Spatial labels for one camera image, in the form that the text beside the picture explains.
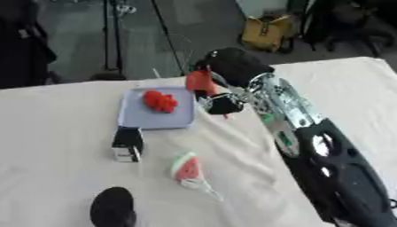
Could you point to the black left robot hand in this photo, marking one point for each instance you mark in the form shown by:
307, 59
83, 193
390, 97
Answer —
112, 208

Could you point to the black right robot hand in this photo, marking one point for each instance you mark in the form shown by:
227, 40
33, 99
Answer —
235, 66

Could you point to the red block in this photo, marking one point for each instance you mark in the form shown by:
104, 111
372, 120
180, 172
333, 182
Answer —
200, 80

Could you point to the silver and black right robot arm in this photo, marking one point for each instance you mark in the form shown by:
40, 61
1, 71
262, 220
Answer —
331, 159

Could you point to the yellow bag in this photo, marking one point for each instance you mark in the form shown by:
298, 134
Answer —
266, 33

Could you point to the small black and white carton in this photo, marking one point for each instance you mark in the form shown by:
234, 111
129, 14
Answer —
127, 144

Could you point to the red toy fruit cluster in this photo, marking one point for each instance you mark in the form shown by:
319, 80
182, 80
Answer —
160, 101

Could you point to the wrapped watermelon slice toy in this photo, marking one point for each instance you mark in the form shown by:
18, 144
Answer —
188, 171

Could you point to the pale blue square tray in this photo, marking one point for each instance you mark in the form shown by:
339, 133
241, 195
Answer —
155, 113

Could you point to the black office chair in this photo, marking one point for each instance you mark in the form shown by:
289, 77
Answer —
346, 23

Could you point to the black tripod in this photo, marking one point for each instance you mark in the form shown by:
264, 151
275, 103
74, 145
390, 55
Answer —
116, 38

